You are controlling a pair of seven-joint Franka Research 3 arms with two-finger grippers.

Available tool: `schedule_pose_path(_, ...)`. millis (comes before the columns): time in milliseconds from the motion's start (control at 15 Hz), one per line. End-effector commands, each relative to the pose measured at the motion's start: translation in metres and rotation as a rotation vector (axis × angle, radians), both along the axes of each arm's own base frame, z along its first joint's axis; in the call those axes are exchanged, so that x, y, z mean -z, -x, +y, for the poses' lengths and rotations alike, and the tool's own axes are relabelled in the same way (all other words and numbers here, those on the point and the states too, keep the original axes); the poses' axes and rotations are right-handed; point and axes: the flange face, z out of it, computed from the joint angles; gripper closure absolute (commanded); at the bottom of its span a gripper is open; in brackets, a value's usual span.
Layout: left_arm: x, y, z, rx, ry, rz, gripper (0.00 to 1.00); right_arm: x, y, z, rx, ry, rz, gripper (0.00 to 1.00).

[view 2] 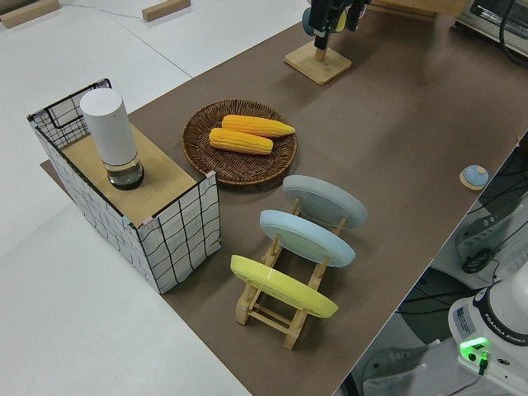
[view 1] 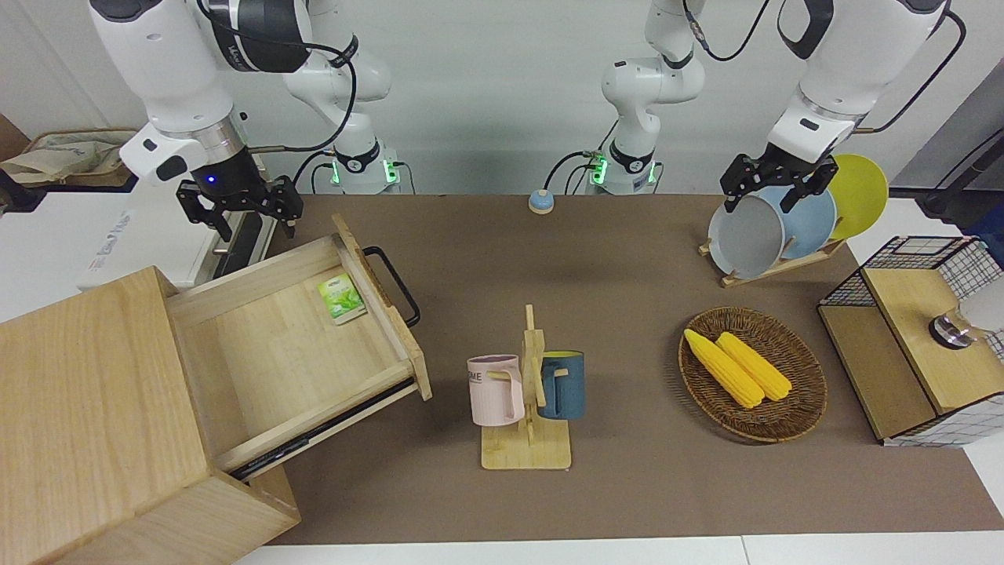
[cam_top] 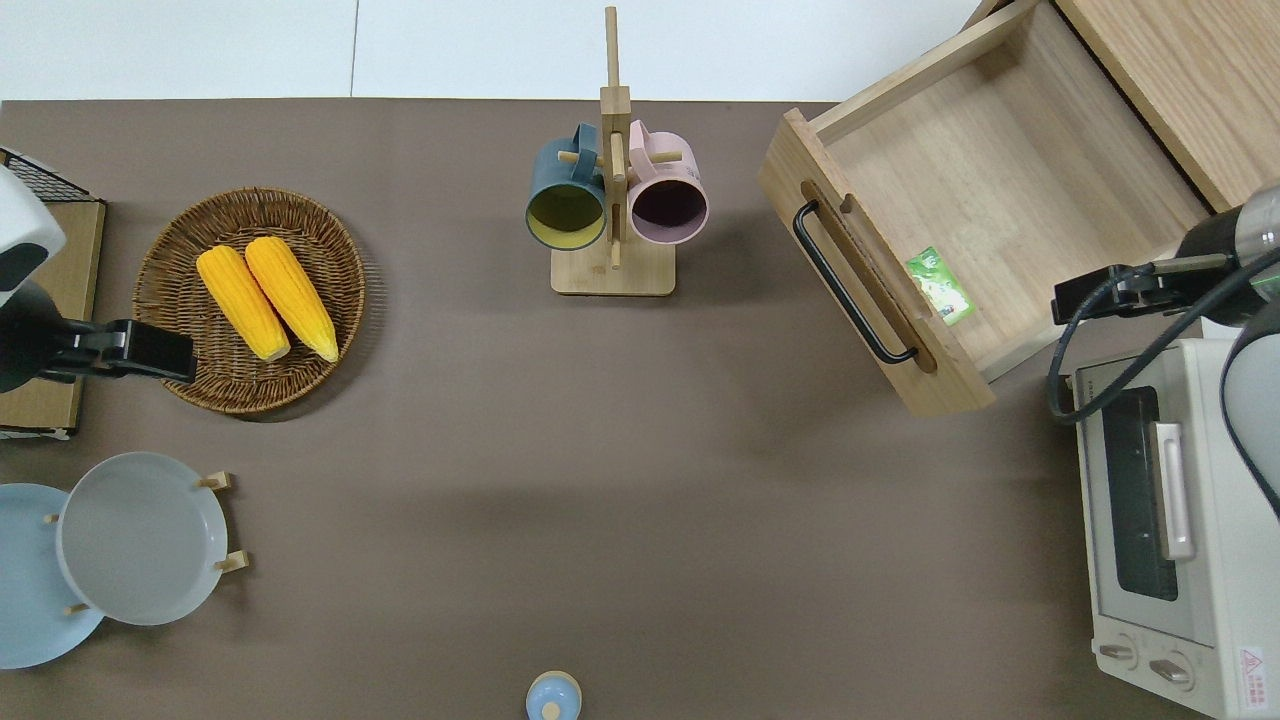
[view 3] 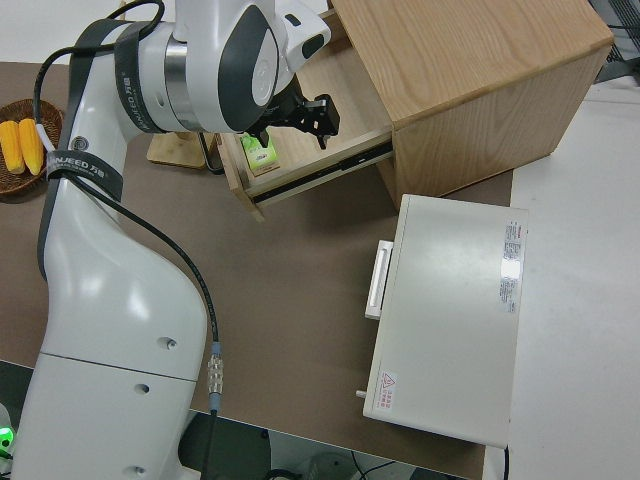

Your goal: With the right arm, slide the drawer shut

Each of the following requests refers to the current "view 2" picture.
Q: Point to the wooden mug tree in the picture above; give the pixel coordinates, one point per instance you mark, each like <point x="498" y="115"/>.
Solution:
<point x="319" y="64"/>

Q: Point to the blue service bell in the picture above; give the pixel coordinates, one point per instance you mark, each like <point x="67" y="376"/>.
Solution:
<point x="474" y="175"/>

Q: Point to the white cylinder bottle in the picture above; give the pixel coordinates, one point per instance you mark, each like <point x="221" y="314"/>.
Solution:
<point x="109" y="132"/>

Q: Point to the yellow plate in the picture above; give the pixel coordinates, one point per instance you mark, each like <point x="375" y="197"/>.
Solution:
<point x="280" y="288"/>

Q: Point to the wooden drawer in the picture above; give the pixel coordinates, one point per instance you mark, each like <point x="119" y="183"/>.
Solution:
<point x="404" y="6"/>

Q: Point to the round wicker basket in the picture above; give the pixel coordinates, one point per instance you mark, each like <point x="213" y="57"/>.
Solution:
<point x="247" y="169"/>

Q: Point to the wooden block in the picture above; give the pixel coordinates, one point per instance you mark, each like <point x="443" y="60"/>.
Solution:
<point x="165" y="10"/>
<point x="15" y="17"/>

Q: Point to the silver toaster oven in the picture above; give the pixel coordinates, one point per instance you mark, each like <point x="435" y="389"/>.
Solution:
<point x="486" y="18"/>

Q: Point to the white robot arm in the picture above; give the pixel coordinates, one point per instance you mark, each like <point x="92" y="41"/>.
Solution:
<point x="486" y="330"/>

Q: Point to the yellow corn cob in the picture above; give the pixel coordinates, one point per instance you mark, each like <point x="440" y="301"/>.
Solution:
<point x="257" y="125"/>
<point x="241" y="141"/>

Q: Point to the grey power strip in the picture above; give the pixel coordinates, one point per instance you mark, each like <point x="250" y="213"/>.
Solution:
<point x="474" y="239"/>
<point x="396" y="365"/>

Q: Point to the brown table mat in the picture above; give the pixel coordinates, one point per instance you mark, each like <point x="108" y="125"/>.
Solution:
<point x="371" y="123"/>

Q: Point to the blue mug yellow inside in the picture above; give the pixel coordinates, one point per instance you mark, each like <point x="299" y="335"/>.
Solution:
<point x="307" y="22"/>

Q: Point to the grey plate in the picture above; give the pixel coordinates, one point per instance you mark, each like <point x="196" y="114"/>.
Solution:
<point x="321" y="200"/>

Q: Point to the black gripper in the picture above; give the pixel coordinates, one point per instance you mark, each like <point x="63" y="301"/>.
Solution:
<point x="340" y="4"/>

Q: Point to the light blue plate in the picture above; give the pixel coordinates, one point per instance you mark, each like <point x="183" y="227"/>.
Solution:
<point x="305" y="237"/>

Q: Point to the wooden plate rack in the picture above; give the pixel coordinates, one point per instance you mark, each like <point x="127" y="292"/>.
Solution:
<point x="264" y="315"/>

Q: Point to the wooden cabinet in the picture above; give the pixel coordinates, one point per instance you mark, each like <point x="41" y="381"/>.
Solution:
<point x="451" y="6"/>

